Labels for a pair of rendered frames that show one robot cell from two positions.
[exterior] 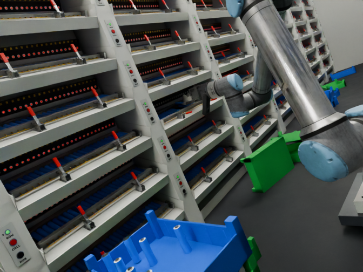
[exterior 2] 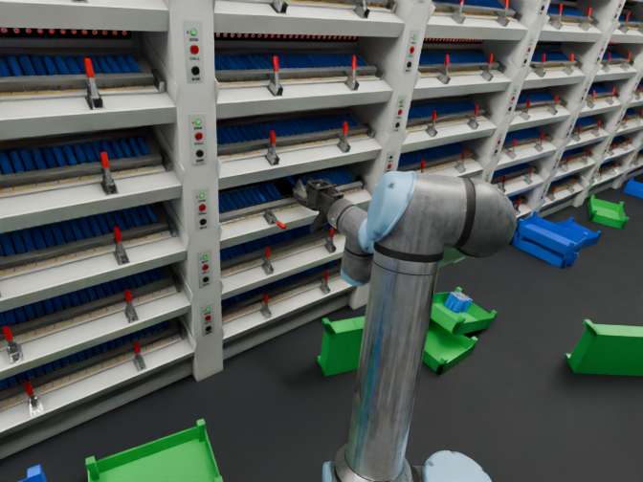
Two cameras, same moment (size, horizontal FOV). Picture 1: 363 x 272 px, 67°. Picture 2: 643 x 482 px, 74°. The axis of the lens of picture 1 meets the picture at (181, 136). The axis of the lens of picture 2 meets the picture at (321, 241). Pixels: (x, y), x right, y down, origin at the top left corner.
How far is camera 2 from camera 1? 0.72 m
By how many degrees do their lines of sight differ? 24
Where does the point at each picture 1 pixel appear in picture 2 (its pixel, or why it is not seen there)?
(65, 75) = (43, 126)
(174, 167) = (209, 295)
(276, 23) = (408, 313)
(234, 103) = (349, 262)
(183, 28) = (383, 44)
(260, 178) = (331, 360)
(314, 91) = (384, 442)
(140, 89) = (203, 170)
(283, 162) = not seen: hidden behind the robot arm
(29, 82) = not seen: outside the picture
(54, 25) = (51, 17)
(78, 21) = (117, 15)
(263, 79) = not seen: hidden behind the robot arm
